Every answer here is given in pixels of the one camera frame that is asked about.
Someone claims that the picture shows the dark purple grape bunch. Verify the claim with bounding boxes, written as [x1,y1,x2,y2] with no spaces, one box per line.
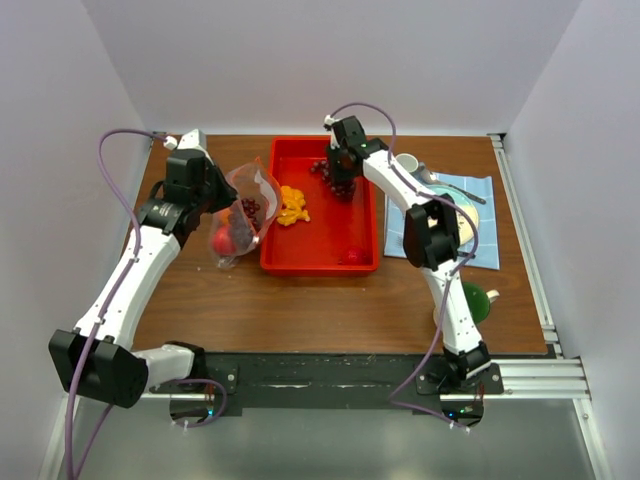
[230,197,265,254]

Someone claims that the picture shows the clear zip top bag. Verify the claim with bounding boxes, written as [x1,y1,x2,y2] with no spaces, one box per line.
[208,157,282,269]

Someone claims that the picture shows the red apple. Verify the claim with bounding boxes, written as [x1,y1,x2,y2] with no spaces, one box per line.
[211,225,236,256]

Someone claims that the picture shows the yellow orange segments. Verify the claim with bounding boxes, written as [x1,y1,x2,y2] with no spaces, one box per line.
[276,185,311,227]

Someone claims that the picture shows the red yellow mango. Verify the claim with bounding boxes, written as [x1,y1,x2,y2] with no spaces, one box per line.
[216,208,242,226]

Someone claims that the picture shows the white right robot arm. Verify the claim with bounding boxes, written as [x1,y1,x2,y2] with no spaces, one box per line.
[324,115,491,393]

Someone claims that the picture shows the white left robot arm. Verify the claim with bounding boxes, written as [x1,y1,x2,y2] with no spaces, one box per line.
[48,147,237,408]

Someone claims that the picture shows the white grey mug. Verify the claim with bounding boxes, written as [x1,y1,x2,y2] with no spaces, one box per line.
[395,153,425,176]

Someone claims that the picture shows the red plastic tray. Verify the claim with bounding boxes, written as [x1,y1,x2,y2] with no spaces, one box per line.
[260,136,379,276]

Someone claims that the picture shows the metal spoon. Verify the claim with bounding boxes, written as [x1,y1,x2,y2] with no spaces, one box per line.
[419,169,487,205]

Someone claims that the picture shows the red pomegranate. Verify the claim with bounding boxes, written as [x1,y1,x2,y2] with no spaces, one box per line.
[340,247,367,265]

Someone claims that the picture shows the round blue yellow plate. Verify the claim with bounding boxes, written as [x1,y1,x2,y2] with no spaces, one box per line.
[424,185,481,245]

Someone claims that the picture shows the blue checked cloth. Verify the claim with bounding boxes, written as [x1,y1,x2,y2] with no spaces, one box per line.
[383,173,500,270]

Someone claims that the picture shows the green inside mug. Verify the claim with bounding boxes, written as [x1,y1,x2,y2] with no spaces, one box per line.
[444,281,500,325]

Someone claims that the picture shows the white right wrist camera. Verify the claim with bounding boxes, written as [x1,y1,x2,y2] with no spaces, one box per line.
[323,115,336,131]

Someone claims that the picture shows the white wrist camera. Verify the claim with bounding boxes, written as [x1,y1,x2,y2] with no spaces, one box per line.
[323,115,336,131]
[163,129,207,151]

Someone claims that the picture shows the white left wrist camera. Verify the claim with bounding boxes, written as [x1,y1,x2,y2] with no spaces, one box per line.
[163,129,207,151]

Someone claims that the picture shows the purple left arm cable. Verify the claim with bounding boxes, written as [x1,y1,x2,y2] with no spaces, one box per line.
[64,128,229,480]

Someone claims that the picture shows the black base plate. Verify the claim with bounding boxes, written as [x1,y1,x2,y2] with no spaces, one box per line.
[157,353,504,426]

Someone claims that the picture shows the aluminium frame rail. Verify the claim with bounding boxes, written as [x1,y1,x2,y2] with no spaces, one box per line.
[489,134,614,479]

